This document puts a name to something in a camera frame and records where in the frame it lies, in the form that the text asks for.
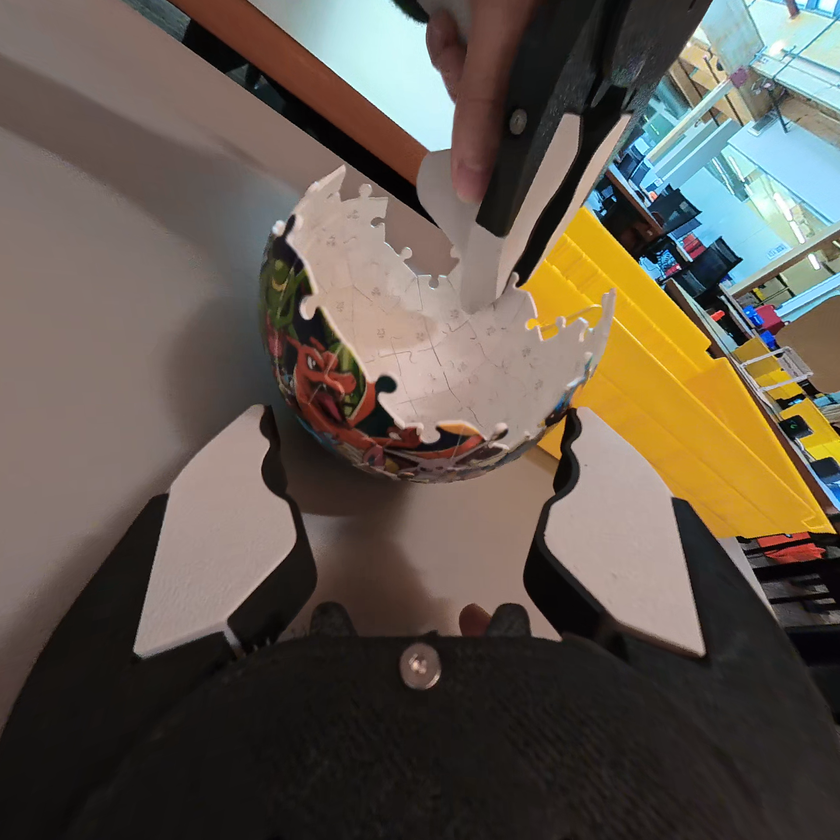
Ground colourful half-built puzzle ball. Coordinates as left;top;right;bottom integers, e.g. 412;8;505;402
260;164;618;485

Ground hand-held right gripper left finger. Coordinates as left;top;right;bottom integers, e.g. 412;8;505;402
133;403;319;658

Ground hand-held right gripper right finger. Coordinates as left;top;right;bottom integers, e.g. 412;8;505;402
523;406;708;658

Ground wooden-edged table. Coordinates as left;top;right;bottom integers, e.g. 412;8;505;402
167;0;460;188

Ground distant yellow bins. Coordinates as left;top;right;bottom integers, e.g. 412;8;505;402
731;336;840;460

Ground person's left hand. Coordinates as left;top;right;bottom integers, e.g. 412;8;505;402
427;0;543;204

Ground yellow plastic bin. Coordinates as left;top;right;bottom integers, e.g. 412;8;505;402
525;206;836;538

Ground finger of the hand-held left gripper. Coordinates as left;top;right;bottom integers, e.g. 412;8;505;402
459;226;523;312
520;113;633;285

